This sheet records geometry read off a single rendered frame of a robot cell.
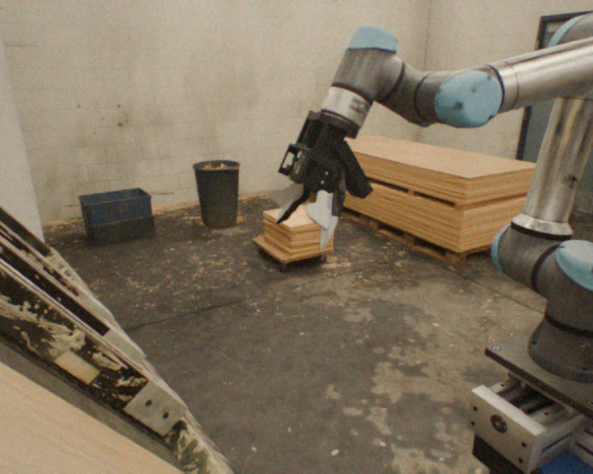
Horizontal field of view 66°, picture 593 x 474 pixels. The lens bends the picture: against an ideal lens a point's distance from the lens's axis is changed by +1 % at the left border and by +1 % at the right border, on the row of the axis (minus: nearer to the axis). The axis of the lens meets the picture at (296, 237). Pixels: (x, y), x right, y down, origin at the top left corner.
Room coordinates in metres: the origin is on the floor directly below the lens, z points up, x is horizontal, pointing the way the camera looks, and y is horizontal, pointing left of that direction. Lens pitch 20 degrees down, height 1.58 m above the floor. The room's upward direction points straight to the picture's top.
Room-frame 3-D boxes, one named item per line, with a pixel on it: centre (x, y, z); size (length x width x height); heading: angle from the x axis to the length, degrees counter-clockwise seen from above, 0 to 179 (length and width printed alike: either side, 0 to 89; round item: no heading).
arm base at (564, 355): (0.77, -0.55, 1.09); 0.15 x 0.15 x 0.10
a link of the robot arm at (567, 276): (0.78, -0.54, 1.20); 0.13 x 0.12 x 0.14; 17
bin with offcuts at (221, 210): (4.81, 0.85, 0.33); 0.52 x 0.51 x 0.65; 30
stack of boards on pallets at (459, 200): (4.85, -1.19, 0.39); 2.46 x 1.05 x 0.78; 30
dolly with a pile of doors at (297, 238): (3.78, 0.04, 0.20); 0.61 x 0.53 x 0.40; 30
